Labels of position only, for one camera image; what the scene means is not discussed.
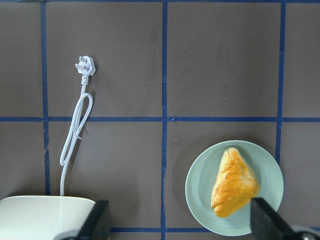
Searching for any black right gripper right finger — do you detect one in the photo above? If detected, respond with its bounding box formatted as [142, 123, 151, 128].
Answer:
[250, 197, 295, 240]

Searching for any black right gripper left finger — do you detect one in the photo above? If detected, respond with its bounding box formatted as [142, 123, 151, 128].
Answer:
[76, 200, 112, 240]

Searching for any white two-slot toaster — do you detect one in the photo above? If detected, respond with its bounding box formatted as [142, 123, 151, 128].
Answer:
[0, 195, 95, 240]

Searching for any golden triangular pastry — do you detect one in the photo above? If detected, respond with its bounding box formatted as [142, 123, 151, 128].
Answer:
[210, 146, 260, 218]

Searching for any light green plate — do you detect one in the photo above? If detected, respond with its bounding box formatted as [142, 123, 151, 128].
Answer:
[185, 140, 284, 237]

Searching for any white toaster power cable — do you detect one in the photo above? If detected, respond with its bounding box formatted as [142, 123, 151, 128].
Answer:
[59, 55, 97, 197]

